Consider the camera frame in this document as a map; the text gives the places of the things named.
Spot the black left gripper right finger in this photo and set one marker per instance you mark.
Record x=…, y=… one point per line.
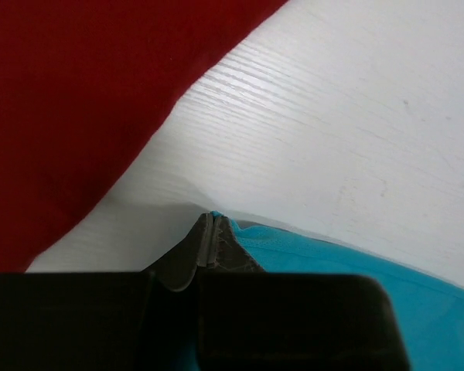
x=249, y=319

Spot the teal t shirt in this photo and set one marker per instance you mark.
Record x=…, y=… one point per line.
x=429, y=312

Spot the red t shirt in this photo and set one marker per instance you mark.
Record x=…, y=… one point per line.
x=83, y=87

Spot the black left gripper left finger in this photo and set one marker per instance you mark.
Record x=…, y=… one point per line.
x=139, y=320

